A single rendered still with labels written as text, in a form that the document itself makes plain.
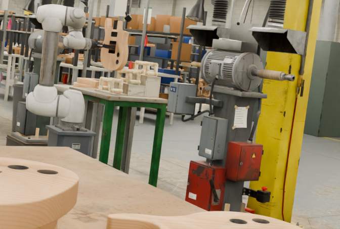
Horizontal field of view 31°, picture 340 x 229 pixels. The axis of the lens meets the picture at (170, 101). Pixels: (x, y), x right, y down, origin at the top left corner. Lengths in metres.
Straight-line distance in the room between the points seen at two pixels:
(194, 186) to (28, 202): 3.22
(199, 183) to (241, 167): 0.30
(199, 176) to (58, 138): 0.98
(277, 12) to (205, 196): 1.26
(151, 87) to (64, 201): 4.06
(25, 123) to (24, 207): 5.47
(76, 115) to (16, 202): 3.38
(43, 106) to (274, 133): 1.89
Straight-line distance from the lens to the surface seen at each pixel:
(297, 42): 3.92
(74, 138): 4.26
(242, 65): 3.99
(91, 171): 2.06
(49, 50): 4.26
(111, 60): 4.97
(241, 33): 4.26
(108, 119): 4.72
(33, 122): 6.42
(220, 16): 4.41
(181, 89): 4.06
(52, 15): 4.22
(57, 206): 1.00
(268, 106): 5.13
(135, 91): 4.96
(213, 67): 4.11
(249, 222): 1.31
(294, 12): 5.04
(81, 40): 4.78
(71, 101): 4.28
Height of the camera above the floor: 1.32
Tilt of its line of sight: 5 degrees down
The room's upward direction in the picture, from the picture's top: 7 degrees clockwise
